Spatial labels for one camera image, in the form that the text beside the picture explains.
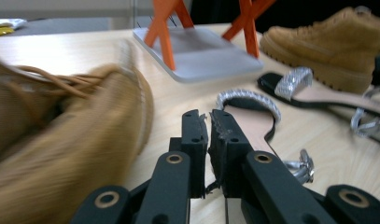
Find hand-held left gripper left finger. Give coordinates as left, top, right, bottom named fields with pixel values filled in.
left=169, top=109, right=209, bottom=200

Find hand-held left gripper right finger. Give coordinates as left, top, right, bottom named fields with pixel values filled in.
left=209, top=109, right=254, bottom=199

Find black sandal silver straps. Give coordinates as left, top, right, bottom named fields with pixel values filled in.
left=216, top=89, right=316, bottom=185
left=257, top=66, right=380, bottom=146

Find white tray base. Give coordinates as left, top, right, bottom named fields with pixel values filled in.
left=133, top=0, right=277, bottom=84

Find tan lace-up boot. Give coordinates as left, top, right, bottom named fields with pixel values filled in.
left=260, top=6, right=380, bottom=94
left=0, top=40, right=155, bottom=224

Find white packet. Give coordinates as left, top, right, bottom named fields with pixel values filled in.
left=0, top=18, right=28, bottom=31

